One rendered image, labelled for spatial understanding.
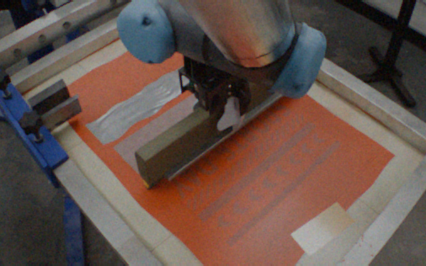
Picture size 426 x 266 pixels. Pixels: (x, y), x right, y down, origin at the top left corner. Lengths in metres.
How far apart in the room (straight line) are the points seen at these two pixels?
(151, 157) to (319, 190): 0.29
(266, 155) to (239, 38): 0.47
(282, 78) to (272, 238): 0.35
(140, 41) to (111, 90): 0.46
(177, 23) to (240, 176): 0.37
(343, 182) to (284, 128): 0.16
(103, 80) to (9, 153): 1.35
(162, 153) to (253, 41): 0.37
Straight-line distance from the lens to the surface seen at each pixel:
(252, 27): 0.30
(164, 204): 0.71
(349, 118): 0.86
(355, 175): 0.77
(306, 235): 0.69
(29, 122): 0.75
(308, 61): 0.39
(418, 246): 1.90
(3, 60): 0.99
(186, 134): 0.67
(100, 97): 0.90
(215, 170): 0.74
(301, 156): 0.77
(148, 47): 0.45
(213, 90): 0.61
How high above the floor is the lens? 1.56
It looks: 50 degrees down
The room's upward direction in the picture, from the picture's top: straight up
